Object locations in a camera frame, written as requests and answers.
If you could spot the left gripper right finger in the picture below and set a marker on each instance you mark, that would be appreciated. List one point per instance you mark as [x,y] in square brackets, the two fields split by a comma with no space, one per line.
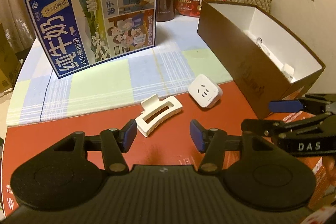
[211,143]

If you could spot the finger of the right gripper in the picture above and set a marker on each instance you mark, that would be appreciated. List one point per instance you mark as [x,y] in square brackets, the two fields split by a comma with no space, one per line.
[313,103]
[323,123]

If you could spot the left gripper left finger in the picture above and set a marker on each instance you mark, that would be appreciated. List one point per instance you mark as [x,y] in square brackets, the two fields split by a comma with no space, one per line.
[115,142]

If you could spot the white charger block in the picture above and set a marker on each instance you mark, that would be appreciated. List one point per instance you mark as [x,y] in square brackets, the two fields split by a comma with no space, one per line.
[288,72]

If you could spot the white smart plug socket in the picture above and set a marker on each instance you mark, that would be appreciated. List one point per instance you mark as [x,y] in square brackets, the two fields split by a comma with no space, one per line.
[205,92]

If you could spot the cream hair claw clip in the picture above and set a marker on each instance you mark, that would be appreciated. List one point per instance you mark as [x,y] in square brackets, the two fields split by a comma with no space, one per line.
[155,112]

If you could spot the clear plastic case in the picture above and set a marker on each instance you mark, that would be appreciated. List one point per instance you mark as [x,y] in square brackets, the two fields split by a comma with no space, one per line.
[259,42]

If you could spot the red Motul cardboard sheet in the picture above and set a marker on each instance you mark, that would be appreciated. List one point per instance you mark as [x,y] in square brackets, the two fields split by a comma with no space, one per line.
[56,173]

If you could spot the brown shoe box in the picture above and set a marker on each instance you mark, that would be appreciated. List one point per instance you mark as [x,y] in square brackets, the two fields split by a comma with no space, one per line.
[221,26]

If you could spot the pastel checkered tablecloth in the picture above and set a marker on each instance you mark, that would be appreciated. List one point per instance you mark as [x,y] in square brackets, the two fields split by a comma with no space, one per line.
[167,69]

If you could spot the blue milk carton box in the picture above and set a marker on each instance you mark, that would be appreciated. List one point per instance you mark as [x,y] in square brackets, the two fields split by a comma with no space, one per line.
[78,34]

